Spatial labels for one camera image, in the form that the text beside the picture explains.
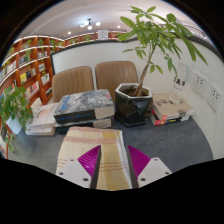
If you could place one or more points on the ceiling light cluster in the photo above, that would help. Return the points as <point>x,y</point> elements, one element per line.
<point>89,24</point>

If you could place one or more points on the tan padded chair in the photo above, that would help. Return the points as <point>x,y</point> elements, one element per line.
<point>71,83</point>
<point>115,76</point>

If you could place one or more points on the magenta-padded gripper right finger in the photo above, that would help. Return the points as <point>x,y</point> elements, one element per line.
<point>153,170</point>

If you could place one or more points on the white framed notice sign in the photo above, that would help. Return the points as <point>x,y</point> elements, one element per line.
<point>102,35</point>

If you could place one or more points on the cream and tan striped towel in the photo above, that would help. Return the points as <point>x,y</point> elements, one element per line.
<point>90,143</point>

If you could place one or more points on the leafy vine plant, white pot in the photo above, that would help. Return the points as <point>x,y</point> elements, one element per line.
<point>15,106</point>

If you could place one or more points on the white book with face cover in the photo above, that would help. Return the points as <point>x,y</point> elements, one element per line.
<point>45,115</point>

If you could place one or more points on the red-edged book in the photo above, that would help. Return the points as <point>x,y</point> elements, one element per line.
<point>160,121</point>

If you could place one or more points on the orange wooden bookshelf unit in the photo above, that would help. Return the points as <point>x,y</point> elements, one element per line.
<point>30,63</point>

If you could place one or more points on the beige cover book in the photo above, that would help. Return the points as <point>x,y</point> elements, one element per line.
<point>171,106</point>

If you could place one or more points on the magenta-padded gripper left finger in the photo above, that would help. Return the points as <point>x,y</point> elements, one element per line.
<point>75,171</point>

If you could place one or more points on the small tree in black pot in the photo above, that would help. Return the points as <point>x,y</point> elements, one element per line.
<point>131,106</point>

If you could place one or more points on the thick dark blue-striped book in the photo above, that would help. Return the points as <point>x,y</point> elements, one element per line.
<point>83,105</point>

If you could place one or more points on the clear acrylic sign stand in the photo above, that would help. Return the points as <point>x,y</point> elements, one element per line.
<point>180,83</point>

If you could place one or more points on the white flat book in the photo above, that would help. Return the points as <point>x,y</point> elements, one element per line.
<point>40,131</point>

